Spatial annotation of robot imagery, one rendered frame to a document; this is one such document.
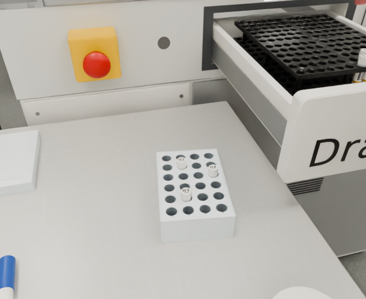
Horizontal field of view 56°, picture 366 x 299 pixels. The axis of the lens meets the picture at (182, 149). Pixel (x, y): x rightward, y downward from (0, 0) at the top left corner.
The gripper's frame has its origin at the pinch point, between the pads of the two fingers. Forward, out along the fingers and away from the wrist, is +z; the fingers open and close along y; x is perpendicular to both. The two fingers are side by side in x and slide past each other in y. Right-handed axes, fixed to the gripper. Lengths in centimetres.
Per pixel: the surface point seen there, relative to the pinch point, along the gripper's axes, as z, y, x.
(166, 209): 15.8, -13.5, 27.3
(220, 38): 11.6, 14.6, 12.8
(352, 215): 71, 8, -35
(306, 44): 8.7, 5.9, 2.4
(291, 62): 7.8, 0.6, 7.7
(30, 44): 11.6, 17.4, 42.7
